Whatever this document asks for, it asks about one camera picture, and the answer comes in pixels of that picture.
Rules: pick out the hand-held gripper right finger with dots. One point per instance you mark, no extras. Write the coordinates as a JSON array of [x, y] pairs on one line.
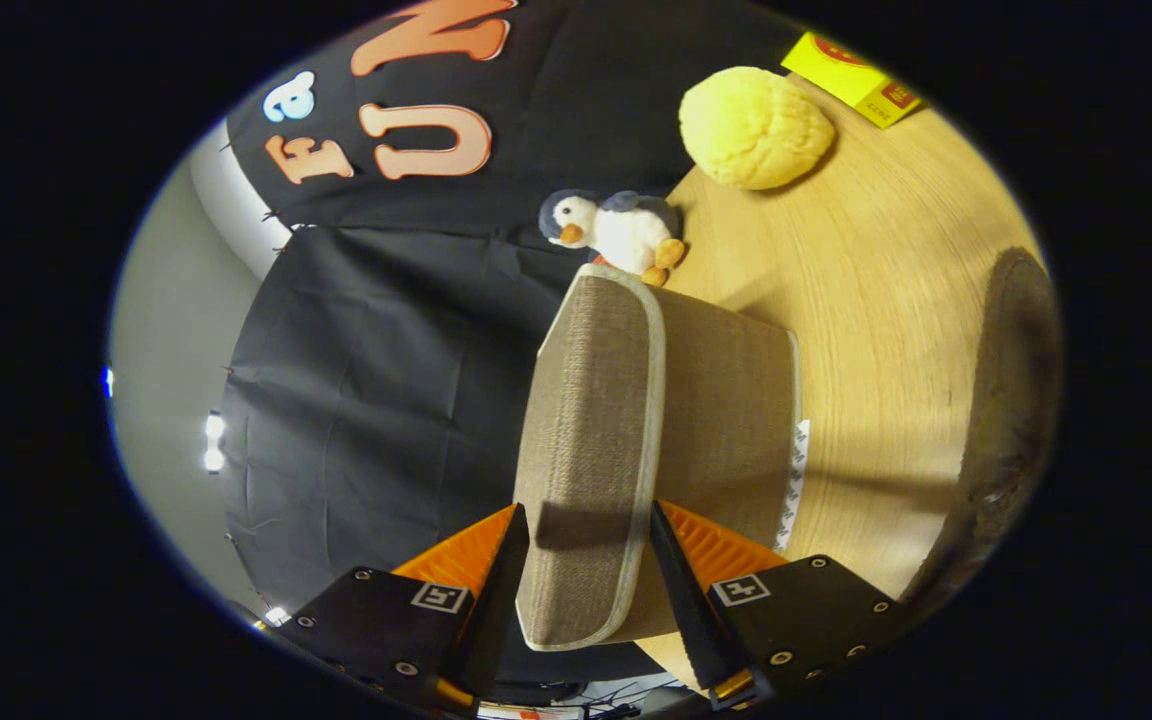
[[696, 620]]

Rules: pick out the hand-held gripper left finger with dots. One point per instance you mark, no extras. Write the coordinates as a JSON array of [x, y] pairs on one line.
[[496, 620]]

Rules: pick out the brown fabric storage box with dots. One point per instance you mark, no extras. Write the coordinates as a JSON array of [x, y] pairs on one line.
[[596, 430]]

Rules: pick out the brown felt moccasin shoe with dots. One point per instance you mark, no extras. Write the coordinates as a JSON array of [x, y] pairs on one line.
[[1006, 400]]

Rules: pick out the white dotted strip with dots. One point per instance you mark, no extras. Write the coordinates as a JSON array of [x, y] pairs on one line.
[[796, 470]]

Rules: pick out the penguin plush toy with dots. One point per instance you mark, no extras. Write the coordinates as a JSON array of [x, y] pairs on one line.
[[626, 235]]

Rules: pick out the yellow bun plush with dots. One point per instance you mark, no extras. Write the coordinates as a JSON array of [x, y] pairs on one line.
[[756, 125]]

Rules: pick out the yellow book with red circle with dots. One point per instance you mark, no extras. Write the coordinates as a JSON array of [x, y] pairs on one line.
[[851, 75]]

